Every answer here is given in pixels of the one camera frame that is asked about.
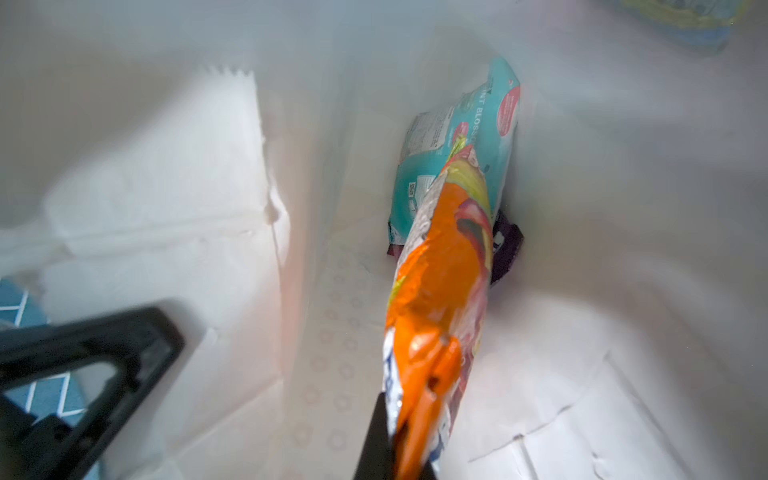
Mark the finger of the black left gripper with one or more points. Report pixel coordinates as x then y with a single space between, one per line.
68 390

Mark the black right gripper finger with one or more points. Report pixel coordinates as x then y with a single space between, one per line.
376 458

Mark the white patterned paper bag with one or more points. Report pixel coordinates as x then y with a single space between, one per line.
234 161

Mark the orange snack packet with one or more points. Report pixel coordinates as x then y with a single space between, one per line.
435 313

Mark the teal candy bag inside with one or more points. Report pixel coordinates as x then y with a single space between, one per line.
484 118

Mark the purple snack packet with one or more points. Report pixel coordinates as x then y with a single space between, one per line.
507 242

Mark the green Fox's spring tea candy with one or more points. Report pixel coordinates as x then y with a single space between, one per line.
702 24

